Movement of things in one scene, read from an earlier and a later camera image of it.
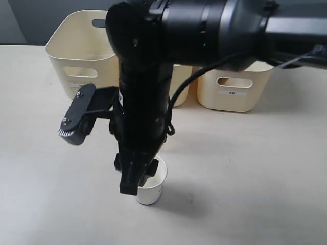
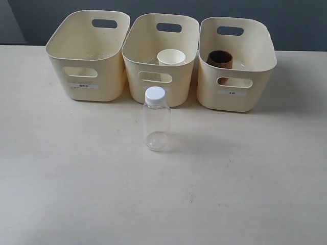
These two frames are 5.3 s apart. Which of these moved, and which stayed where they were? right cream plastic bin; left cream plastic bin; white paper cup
Moved: white paper cup
Stayed: right cream plastic bin; left cream plastic bin
